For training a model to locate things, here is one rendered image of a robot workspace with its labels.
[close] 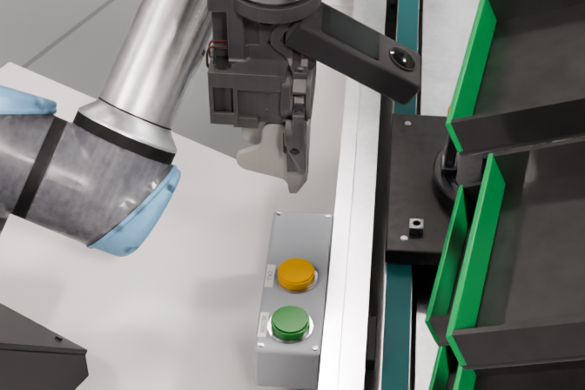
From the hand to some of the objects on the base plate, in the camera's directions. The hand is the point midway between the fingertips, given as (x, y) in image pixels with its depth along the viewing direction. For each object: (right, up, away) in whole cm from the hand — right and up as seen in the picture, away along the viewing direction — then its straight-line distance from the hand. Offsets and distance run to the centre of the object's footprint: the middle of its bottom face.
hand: (301, 179), depth 110 cm
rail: (+8, -6, +48) cm, 49 cm away
